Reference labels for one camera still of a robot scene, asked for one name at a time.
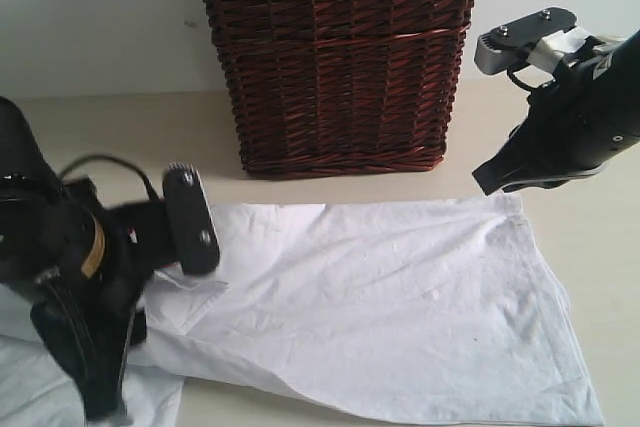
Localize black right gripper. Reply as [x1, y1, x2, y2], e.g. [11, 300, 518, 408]
[472, 34, 639, 195]

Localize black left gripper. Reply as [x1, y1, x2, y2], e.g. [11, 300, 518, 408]
[1, 174, 170, 421]

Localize white t-shirt with red lettering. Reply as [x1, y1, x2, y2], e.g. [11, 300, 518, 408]
[0, 194, 606, 427]

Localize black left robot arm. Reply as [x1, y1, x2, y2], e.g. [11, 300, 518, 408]
[1, 99, 176, 424]

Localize dark brown wicker basket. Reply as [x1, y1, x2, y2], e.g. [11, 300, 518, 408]
[203, 0, 474, 179]

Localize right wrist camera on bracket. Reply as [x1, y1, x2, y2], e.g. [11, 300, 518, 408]
[474, 7, 625, 92]

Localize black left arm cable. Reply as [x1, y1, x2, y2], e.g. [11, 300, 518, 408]
[57, 152, 164, 201]

